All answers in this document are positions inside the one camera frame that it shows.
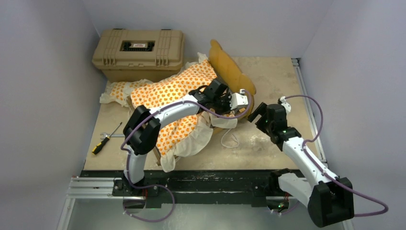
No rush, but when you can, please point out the wooden pet bed frame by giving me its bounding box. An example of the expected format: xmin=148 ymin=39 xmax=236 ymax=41
xmin=156 ymin=40 xmax=256 ymax=164

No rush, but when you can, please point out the orange patterned white blanket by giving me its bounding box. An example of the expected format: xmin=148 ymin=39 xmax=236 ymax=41
xmin=130 ymin=52 xmax=242 ymax=173

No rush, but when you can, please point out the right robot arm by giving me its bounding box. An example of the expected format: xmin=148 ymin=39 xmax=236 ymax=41
xmin=248 ymin=103 xmax=355 ymax=228

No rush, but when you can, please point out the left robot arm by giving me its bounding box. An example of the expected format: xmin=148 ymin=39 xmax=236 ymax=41
xmin=121 ymin=79 xmax=246 ymax=196

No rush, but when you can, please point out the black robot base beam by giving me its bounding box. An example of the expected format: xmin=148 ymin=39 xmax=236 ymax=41
xmin=80 ymin=169 xmax=303 ymax=208

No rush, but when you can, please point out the small orange patterned pillow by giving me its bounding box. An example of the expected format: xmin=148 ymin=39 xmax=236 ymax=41
xmin=99 ymin=79 xmax=153 ymax=108

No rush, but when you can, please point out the tan plastic tool case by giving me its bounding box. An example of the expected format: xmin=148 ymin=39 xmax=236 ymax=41
xmin=92 ymin=29 xmax=185 ymax=82

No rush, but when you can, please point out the silver open-end wrench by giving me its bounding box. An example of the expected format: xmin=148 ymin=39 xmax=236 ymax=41
xmin=100 ymin=132 xmax=125 ymax=139

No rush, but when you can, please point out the yellow black screwdriver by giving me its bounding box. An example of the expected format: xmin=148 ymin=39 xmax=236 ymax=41
xmin=91 ymin=122 xmax=122 ymax=155

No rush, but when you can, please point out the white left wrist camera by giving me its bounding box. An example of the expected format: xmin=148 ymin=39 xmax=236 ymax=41
xmin=230 ymin=89 xmax=248 ymax=111

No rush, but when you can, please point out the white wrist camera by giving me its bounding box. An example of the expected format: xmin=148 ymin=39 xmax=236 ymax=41
xmin=230 ymin=89 xmax=248 ymax=111
xmin=278 ymin=96 xmax=292 ymax=115

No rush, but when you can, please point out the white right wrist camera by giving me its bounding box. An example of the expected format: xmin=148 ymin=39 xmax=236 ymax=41
xmin=278 ymin=96 xmax=292 ymax=115

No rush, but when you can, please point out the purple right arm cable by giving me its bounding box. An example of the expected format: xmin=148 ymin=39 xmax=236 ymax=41
xmin=271 ymin=95 xmax=389 ymax=218

